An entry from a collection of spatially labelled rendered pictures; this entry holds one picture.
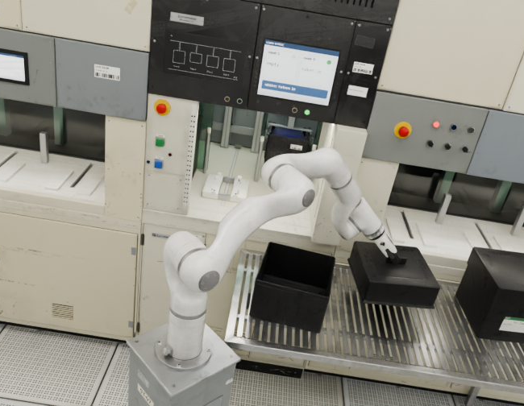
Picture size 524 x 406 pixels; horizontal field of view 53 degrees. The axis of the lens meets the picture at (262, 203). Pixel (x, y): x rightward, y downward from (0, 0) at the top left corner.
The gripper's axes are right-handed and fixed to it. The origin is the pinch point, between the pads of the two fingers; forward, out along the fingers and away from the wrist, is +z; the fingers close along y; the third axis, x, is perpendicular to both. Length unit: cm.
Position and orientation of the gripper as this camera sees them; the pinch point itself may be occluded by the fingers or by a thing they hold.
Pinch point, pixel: (394, 258)
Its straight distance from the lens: 217.4
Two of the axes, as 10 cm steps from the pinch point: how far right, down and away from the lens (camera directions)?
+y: -0.6, -4.8, 8.7
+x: -8.0, 5.4, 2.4
